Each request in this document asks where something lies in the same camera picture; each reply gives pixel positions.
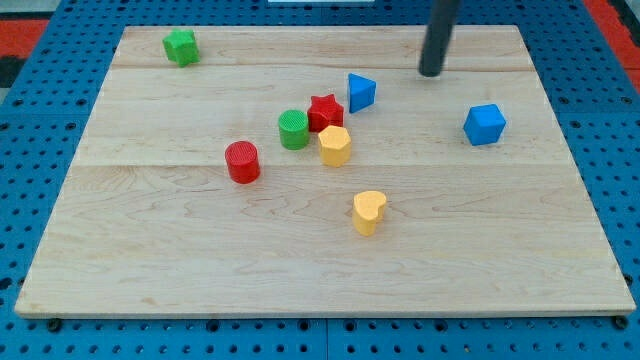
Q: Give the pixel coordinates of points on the yellow hexagon block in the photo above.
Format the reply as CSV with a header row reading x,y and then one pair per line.
x,y
334,146

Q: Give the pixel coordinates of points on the red star block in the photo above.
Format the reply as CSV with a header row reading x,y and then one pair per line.
x,y
325,111

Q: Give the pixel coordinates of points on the green star block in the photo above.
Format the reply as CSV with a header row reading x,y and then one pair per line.
x,y
181,47

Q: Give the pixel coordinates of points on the light wooden board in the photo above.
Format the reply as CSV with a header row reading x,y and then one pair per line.
x,y
149,224

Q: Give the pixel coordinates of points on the yellow heart block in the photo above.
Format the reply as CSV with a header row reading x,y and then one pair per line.
x,y
368,211

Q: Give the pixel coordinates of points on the green cylinder block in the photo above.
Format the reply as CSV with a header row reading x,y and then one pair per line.
x,y
293,129

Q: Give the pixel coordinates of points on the red cylinder block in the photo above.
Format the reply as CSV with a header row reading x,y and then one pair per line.
x,y
242,162

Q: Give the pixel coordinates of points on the blue triangle block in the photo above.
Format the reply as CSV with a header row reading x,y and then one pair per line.
x,y
361,92

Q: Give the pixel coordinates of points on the blue cube block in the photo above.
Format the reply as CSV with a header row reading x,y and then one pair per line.
x,y
484,124

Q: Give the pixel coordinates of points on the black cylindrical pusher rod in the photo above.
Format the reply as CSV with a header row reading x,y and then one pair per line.
x,y
442,20

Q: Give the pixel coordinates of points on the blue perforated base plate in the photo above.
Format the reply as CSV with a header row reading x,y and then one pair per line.
x,y
44,114

